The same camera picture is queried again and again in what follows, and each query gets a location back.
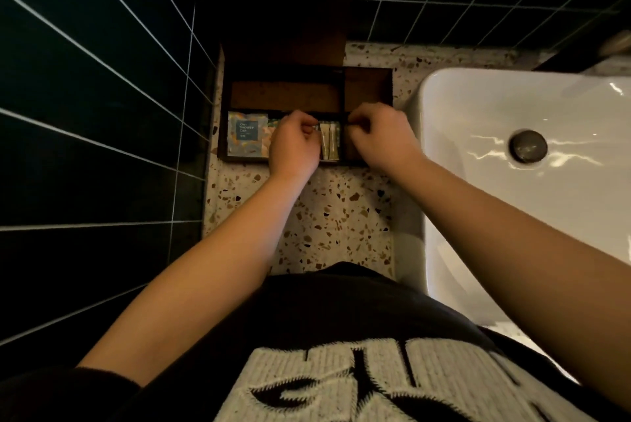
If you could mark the person's left forearm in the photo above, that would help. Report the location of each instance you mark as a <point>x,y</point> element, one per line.
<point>207,274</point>

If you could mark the person's right forearm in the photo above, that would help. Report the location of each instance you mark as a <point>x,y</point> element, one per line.
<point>517,259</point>

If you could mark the dark metal sink drain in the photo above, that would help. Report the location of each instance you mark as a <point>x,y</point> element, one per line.
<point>528,147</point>

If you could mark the beige sachet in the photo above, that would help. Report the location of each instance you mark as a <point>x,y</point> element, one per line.
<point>325,143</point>
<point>335,143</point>

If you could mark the blue shower cap packet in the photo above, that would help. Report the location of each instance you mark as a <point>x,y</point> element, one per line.
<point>246,135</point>

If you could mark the person's right fingers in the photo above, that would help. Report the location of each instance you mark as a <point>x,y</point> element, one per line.
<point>360,118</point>

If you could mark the person's left fingers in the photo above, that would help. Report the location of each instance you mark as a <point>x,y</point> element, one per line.
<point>306,121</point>

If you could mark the black shirt with white print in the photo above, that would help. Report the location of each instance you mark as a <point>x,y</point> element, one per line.
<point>345,338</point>

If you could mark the dark wooden wall shelf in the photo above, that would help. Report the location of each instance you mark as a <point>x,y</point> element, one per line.
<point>286,13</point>

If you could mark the person's right hand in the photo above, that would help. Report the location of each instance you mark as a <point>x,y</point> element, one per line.
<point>387,141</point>

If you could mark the white ceramic sink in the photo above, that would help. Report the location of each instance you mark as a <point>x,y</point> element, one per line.
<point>581,200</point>

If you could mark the dark wooden compartment tray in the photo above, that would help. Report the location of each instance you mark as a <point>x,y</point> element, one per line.
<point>286,94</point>

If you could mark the person's left hand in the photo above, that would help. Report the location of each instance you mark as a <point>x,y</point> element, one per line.
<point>292,150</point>

